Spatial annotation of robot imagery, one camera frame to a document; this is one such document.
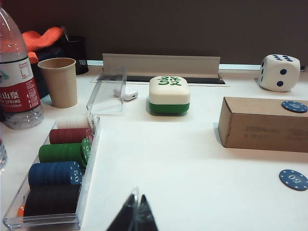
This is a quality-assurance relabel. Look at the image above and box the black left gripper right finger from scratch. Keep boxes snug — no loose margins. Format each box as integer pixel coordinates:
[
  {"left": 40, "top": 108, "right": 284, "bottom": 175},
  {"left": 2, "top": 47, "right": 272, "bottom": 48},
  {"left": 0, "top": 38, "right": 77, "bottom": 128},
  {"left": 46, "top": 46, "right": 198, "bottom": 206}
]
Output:
[{"left": 136, "top": 193, "right": 160, "bottom": 231}]

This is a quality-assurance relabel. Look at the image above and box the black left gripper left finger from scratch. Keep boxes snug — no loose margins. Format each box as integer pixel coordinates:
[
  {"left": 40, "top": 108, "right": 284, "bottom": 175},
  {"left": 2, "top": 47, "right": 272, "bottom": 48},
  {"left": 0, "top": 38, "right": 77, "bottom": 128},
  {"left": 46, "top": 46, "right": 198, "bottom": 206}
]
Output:
[{"left": 105, "top": 187, "right": 141, "bottom": 231}]

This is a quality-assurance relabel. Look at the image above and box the clear acrylic chip tray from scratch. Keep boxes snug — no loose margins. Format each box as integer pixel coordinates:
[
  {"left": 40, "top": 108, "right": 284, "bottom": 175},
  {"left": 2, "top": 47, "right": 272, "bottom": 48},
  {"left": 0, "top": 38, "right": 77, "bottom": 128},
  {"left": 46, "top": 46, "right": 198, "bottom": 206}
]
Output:
[{"left": 2, "top": 115, "right": 102, "bottom": 231}]

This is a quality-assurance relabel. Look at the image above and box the black chip stack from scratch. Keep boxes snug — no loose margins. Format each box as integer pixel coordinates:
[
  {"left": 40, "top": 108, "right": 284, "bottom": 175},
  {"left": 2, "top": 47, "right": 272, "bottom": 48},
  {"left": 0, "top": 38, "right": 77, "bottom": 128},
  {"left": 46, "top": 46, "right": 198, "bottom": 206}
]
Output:
[{"left": 23, "top": 184, "right": 81, "bottom": 218}]

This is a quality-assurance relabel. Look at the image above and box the blue chip stack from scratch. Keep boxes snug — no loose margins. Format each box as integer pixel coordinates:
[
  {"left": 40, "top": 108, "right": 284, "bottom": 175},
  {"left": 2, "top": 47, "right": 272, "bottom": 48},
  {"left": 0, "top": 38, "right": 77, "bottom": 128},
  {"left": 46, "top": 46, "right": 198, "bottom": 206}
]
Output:
[{"left": 28, "top": 161, "right": 83, "bottom": 187}]

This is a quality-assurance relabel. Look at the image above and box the green chip stack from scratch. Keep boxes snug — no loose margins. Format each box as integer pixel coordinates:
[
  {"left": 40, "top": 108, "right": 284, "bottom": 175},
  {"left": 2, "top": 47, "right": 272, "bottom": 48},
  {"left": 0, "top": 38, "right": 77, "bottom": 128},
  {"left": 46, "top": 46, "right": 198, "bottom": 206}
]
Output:
[{"left": 38, "top": 138, "right": 92, "bottom": 169}]

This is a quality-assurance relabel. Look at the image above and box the red chip stack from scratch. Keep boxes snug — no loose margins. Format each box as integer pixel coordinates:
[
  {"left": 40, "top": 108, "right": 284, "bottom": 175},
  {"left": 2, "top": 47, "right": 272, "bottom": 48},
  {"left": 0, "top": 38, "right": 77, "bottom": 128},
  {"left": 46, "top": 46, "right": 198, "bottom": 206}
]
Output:
[{"left": 49, "top": 128, "right": 95, "bottom": 145}]

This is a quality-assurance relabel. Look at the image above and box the white chip stack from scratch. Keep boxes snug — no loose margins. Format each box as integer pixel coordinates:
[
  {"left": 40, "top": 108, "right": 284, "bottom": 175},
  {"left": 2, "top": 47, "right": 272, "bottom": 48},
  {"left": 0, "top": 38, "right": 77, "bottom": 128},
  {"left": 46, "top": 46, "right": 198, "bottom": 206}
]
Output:
[{"left": 56, "top": 115, "right": 97, "bottom": 131}]

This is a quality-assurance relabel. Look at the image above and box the brown cardboard box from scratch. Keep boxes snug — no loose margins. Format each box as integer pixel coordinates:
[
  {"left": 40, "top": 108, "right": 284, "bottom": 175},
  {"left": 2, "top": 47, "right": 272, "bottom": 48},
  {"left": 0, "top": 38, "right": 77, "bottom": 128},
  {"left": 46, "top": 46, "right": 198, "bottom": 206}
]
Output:
[{"left": 218, "top": 96, "right": 308, "bottom": 154}]

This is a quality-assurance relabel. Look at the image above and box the blue poker chip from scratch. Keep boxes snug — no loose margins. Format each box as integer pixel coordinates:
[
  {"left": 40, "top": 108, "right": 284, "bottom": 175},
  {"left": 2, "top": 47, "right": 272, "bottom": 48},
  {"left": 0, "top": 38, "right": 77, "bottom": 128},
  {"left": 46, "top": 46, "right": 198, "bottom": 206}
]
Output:
[
  {"left": 281, "top": 100, "right": 308, "bottom": 114},
  {"left": 279, "top": 168, "right": 308, "bottom": 192}
]

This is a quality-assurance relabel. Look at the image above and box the green and white case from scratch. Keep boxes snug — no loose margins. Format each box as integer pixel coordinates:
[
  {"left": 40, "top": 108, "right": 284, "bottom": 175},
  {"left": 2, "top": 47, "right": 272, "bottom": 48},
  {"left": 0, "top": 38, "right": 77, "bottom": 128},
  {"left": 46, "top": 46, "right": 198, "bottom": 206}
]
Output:
[{"left": 147, "top": 75, "right": 192, "bottom": 116}]

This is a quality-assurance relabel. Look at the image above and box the white earbuds case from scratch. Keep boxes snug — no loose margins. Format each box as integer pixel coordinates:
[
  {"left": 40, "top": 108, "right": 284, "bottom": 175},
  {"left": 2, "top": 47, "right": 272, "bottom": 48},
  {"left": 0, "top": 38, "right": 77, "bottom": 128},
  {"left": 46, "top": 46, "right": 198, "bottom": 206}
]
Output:
[{"left": 113, "top": 87, "right": 139, "bottom": 102}]

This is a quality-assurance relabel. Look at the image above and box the clear acrylic lid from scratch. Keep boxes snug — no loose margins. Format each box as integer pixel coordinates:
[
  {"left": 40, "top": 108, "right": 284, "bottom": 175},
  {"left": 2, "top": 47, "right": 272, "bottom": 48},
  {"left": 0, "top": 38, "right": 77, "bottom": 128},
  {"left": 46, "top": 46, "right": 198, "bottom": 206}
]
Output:
[{"left": 86, "top": 67, "right": 128, "bottom": 114}]

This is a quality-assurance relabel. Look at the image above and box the clear plastic bottle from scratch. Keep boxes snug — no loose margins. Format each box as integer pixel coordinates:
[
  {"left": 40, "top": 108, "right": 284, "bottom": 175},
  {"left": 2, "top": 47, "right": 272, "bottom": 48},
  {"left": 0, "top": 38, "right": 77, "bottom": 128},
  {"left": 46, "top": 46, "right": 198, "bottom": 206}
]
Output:
[{"left": 0, "top": 137, "right": 8, "bottom": 172}]

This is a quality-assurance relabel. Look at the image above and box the paper cup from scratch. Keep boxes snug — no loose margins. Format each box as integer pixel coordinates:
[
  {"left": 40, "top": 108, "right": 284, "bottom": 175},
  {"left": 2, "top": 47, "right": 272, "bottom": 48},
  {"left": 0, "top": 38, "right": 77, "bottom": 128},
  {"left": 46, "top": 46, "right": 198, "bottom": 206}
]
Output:
[{"left": 37, "top": 57, "right": 78, "bottom": 109}]

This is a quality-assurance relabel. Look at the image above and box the black mesh pen holder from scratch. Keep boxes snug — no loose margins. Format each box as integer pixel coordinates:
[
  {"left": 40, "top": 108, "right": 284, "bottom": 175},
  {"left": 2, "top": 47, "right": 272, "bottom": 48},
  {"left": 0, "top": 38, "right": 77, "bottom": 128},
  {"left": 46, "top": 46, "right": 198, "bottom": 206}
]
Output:
[{"left": 61, "top": 35, "right": 89, "bottom": 76}]

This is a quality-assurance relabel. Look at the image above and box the red label water bottle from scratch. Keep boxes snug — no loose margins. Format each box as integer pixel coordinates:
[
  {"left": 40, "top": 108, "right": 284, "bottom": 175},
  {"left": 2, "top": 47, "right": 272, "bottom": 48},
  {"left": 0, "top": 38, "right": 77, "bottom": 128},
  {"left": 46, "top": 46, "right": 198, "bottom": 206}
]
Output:
[{"left": 0, "top": 0, "right": 45, "bottom": 131}]

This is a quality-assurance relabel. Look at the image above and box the wide grey desk partition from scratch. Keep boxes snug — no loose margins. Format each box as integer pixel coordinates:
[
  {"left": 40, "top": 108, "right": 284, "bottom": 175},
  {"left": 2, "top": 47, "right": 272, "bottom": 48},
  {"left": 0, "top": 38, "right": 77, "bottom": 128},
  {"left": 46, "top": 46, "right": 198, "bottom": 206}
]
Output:
[{"left": 0, "top": 0, "right": 308, "bottom": 66}]

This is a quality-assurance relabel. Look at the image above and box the orange cloth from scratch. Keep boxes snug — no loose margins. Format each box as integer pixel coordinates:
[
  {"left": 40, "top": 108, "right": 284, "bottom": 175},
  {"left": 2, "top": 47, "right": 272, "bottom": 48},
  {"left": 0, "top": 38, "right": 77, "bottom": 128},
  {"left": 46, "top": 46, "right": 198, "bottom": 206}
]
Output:
[{"left": 21, "top": 26, "right": 64, "bottom": 59}]

